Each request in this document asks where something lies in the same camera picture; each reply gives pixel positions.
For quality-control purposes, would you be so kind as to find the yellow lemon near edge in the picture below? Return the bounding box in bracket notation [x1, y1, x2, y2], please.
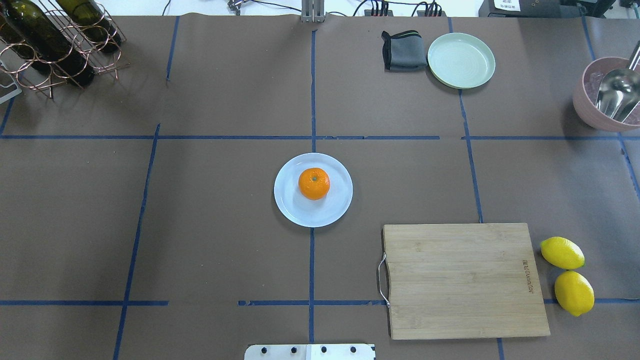
[553, 270, 595, 317]

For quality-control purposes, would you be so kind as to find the light blue plate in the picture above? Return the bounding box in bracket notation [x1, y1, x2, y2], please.
[273, 152, 354, 228]

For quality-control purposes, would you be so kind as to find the metal ice scoop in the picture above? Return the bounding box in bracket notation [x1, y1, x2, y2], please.
[595, 42, 640, 123]

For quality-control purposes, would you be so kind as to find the grey folded cloth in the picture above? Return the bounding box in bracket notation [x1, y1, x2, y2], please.
[381, 30, 428, 73]

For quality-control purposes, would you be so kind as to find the orange fruit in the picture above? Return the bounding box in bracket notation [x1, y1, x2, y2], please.
[298, 167, 330, 201]

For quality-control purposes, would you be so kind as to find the copper wire bottle rack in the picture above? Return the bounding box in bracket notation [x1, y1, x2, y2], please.
[1, 0, 131, 99]

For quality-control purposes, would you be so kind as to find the dark green wine bottle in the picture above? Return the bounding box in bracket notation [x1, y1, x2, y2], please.
[1, 0, 95, 88]

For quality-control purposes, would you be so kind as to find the yellow lemon upper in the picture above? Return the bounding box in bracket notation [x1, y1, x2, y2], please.
[540, 236, 586, 271]

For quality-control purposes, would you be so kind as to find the bamboo cutting board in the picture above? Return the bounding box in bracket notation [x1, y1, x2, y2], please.
[381, 223, 551, 341]

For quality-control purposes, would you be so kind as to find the pink bowl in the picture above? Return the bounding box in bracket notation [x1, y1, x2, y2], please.
[573, 57, 639, 133]

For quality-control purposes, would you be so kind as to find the light green plate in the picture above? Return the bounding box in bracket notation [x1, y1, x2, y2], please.
[427, 32, 497, 90]

